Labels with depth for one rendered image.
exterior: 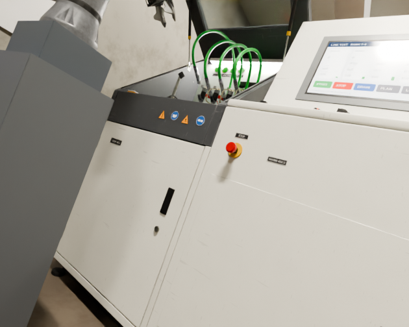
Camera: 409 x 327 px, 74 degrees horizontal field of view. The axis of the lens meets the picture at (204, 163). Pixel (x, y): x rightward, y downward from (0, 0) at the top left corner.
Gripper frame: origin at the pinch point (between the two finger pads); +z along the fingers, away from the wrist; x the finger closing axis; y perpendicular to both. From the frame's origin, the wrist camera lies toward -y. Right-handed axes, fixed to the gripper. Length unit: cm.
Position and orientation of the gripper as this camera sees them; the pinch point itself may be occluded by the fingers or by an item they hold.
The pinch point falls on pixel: (170, 21)
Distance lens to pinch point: 146.7
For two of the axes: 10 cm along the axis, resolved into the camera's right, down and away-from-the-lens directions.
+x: 7.0, -0.2, -7.1
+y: -6.3, 4.5, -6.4
